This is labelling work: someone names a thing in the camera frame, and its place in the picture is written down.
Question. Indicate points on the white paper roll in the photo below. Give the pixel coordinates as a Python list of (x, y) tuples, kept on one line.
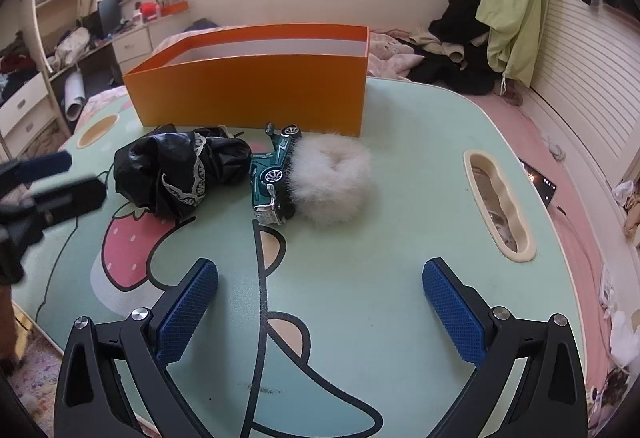
[(74, 93)]

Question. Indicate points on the white fur pompom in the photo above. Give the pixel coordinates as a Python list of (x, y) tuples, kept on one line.
[(330, 178)]

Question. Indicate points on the pink bed sheet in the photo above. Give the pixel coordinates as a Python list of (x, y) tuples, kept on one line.
[(575, 228)]

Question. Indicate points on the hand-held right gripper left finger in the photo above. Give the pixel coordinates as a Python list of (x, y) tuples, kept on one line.
[(187, 313)]

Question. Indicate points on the black monitor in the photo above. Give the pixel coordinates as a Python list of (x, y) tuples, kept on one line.
[(109, 16)]

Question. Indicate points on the colourful speckled rug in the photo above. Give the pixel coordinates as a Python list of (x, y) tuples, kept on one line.
[(30, 378)]

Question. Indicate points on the black smartphone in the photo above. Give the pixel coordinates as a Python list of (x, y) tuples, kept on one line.
[(542, 183)]

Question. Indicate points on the beige crumpled garment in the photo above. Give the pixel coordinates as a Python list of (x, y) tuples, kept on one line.
[(440, 48)]

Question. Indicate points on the small orange tray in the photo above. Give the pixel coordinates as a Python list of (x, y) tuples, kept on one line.
[(175, 9)]

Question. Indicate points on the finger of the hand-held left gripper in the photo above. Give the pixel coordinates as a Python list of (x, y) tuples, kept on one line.
[(47, 163), (75, 200)]

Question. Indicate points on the pink floral quilt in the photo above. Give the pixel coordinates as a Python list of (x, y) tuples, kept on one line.
[(390, 58)]

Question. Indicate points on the green toy car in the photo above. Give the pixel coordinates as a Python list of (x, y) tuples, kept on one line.
[(265, 178)]

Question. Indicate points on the orange cardboard box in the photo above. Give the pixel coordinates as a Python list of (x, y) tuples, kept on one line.
[(250, 88)]

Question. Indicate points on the white sock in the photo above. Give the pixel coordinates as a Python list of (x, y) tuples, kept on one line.
[(555, 148)]

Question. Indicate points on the black clothes pile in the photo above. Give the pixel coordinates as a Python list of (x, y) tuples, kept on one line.
[(450, 73)]

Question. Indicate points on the white slatted wardrobe door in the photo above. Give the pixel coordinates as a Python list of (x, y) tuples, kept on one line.
[(590, 68)]

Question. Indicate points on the red container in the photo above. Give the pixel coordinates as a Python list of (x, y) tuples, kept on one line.
[(148, 9)]

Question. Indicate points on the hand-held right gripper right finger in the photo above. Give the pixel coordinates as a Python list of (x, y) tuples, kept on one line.
[(452, 313)]

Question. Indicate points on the green cartoon printed desktop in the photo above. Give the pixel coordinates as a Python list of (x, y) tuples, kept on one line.
[(375, 268)]

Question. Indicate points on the white drawer cabinet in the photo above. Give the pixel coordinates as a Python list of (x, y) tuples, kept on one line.
[(132, 43)]

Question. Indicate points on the white shelf unit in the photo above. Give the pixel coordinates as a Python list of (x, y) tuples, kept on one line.
[(20, 106)]

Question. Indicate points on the white clothing pile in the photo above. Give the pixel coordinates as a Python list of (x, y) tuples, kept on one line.
[(75, 43)]

